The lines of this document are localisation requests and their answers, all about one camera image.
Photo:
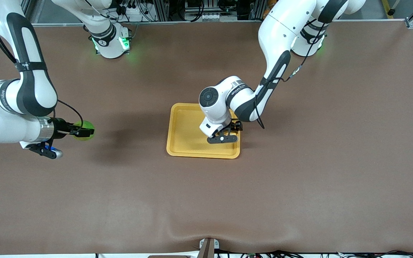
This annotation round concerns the green apple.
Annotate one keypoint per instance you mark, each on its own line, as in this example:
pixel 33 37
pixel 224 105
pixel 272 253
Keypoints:
pixel 84 124

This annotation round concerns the white power strip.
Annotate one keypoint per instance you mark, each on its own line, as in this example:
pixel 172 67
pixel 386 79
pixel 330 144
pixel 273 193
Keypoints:
pixel 210 16

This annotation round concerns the bag of orange items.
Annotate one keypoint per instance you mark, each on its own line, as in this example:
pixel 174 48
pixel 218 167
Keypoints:
pixel 268 10

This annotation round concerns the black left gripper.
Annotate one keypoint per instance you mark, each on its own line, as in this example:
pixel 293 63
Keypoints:
pixel 236 126

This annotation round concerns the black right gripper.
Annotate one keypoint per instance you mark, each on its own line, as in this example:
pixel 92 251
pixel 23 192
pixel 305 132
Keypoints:
pixel 61 127

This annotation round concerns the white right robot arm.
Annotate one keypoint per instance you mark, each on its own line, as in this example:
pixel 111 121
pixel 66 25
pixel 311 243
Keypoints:
pixel 31 89

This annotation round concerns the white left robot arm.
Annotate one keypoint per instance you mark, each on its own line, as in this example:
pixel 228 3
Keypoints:
pixel 281 36

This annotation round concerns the metal table clamp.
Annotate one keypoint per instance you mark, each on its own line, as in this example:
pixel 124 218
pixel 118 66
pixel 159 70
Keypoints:
pixel 209 248

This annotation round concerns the yellow plastic tray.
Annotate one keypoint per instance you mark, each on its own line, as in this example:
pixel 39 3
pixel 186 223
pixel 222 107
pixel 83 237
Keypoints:
pixel 188 132

